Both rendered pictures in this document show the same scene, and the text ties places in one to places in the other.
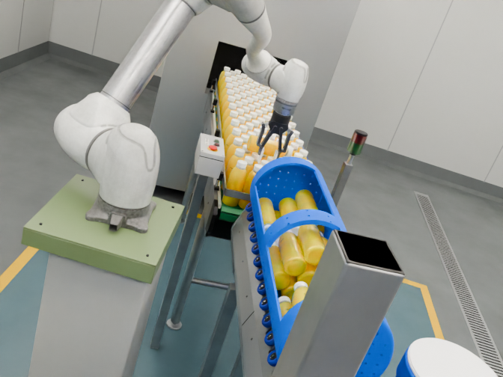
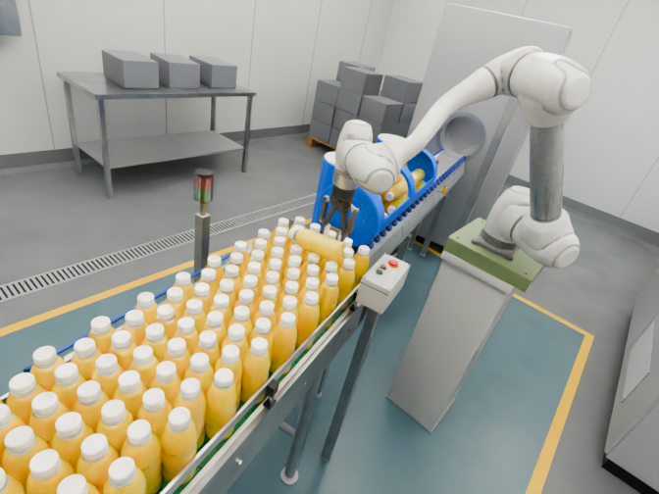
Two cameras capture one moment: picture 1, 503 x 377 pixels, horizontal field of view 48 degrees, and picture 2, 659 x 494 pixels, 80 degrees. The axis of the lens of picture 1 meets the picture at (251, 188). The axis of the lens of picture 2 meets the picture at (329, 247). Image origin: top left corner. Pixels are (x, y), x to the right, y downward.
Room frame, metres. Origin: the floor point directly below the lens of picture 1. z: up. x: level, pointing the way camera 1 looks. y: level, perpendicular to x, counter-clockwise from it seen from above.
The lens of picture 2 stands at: (3.16, 0.68, 1.80)
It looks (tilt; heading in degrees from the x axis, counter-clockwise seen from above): 31 degrees down; 215
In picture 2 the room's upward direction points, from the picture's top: 13 degrees clockwise
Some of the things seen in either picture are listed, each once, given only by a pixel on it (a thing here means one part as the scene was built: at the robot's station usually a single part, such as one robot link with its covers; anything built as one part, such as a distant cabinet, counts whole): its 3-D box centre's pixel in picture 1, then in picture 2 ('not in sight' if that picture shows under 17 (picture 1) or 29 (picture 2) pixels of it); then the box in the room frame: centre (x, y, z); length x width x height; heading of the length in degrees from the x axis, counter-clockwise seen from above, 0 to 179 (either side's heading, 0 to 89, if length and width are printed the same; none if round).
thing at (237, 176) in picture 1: (235, 184); (358, 271); (2.08, 0.07, 0.99); 0.07 x 0.07 x 0.19
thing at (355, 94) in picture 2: not in sight; (362, 115); (-1.57, -2.64, 0.59); 1.20 x 0.80 x 1.19; 92
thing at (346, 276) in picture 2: (233, 171); (342, 285); (2.20, 0.09, 0.99); 0.07 x 0.07 x 0.19
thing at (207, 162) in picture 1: (209, 155); (383, 281); (2.14, 0.21, 1.05); 0.20 x 0.10 x 0.10; 13
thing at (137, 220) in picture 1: (122, 207); (499, 238); (1.45, 0.35, 1.09); 0.22 x 0.18 x 0.06; 7
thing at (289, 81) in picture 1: (290, 78); (355, 147); (2.17, -0.01, 1.45); 0.13 x 0.11 x 0.16; 59
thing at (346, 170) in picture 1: (309, 260); (199, 327); (2.45, -0.39, 0.55); 0.04 x 0.04 x 1.10; 13
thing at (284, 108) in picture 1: (284, 105); (346, 177); (2.16, -0.02, 1.34); 0.09 x 0.09 x 0.06
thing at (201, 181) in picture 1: (177, 263); (348, 387); (2.14, 0.21, 0.50); 0.04 x 0.04 x 1.00; 13
